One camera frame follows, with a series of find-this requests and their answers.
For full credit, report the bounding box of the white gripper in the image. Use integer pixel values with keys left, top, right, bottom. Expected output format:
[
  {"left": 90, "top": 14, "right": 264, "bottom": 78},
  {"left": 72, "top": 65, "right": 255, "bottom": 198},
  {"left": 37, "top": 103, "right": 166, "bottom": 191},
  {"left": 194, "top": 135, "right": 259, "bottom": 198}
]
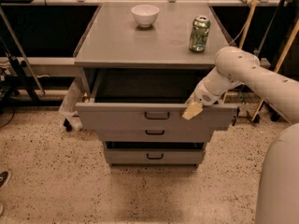
[{"left": 182, "top": 80, "right": 221, "bottom": 120}]

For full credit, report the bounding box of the grey top drawer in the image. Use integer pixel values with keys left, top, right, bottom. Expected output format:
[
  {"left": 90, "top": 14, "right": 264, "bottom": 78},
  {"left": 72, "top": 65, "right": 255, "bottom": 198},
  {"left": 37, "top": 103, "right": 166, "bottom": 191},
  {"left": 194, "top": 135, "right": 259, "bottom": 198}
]
[{"left": 76, "top": 68, "right": 236, "bottom": 131}]

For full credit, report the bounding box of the grey drawer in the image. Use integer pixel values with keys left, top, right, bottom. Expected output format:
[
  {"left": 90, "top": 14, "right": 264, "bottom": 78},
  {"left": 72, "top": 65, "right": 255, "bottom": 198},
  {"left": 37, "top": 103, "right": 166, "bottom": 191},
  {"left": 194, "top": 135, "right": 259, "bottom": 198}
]
[
  {"left": 104, "top": 149, "right": 206, "bottom": 165},
  {"left": 96, "top": 130, "right": 212, "bottom": 143},
  {"left": 76, "top": 68, "right": 236, "bottom": 131}
]

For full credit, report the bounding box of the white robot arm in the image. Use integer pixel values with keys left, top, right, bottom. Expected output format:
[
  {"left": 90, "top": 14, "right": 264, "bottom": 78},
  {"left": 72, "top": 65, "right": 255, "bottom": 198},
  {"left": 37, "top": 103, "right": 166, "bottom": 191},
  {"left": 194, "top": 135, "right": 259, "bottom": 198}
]
[{"left": 182, "top": 47, "right": 299, "bottom": 124}]

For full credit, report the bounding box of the grey drawer cabinet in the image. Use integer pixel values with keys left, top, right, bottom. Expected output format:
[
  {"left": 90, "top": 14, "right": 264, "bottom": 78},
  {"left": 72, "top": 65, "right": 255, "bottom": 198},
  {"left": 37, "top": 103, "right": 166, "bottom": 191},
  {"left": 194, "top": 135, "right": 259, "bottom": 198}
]
[{"left": 75, "top": 2, "right": 227, "bottom": 151}]

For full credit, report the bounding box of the grey middle drawer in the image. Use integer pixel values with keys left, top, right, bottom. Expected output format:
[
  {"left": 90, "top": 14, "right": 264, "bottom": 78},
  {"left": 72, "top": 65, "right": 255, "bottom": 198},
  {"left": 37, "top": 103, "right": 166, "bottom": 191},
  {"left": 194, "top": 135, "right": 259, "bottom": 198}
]
[{"left": 96, "top": 130, "right": 212, "bottom": 143}]

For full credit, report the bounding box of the grey bottom drawer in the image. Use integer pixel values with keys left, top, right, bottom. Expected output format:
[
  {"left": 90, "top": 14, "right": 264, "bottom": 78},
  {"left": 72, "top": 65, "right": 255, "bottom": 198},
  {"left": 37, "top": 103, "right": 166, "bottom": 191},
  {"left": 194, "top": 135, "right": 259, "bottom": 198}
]
[{"left": 104, "top": 149, "right": 206, "bottom": 165}]

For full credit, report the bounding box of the green soda can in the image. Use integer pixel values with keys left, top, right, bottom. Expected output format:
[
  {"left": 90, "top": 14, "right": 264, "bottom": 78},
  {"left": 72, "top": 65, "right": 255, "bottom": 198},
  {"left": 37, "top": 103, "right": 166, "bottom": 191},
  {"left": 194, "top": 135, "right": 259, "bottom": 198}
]
[{"left": 189, "top": 15, "right": 210, "bottom": 52}]

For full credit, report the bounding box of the white ceramic bowl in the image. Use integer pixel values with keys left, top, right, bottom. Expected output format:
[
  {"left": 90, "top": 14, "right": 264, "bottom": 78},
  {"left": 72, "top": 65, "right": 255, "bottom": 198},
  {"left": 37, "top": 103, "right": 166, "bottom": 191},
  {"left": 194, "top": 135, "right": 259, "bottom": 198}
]
[{"left": 131, "top": 5, "right": 160, "bottom": 28}]

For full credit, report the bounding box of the clear plastic bin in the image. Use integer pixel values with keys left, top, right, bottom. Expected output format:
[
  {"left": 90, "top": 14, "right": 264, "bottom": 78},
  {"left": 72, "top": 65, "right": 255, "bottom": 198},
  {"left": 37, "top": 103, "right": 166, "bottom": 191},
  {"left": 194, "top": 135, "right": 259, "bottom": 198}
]
[{"left": 59, "top": 77, "right": 89, "bottom": 131}]

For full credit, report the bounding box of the black tripod stand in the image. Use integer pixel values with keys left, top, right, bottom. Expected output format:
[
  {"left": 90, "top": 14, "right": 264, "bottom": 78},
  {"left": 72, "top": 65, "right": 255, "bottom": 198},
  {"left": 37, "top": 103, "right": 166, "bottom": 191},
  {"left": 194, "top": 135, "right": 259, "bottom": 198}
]
[{"left": 0, "top": 36, "right": 39, "bottom": 102}]

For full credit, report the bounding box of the black sneaker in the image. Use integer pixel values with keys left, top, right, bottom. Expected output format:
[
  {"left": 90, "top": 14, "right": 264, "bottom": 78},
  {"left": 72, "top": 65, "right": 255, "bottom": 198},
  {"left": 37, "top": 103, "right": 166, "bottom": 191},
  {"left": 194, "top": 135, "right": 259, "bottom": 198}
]
[{"left": 0, "top": 171, "right": 11, "bottom": 189}]

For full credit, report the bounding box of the wooden easel frame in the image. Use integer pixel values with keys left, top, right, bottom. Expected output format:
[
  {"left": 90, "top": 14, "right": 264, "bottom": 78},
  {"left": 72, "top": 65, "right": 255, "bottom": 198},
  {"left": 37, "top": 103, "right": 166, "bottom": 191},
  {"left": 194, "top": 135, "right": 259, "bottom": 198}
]
[{"left": 221, "top": 0, "right": 299, "bottom": 123}]

